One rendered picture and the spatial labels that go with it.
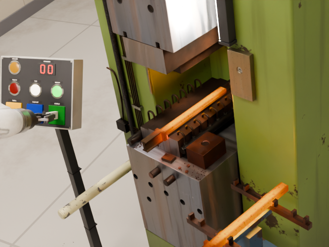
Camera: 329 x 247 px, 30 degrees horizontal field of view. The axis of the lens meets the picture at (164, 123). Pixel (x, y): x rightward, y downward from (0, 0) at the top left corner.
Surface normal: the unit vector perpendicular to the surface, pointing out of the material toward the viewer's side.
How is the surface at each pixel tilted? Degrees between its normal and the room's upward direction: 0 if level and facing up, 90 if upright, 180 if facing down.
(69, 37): 0
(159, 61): 90
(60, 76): 60
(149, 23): 90
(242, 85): 90
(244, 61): 90
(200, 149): 0
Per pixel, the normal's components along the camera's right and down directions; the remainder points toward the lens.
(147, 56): -0.69, 0.49
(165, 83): 0.71, 0.32
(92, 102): -0.15, -0.81
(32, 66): -0.36, 0.09
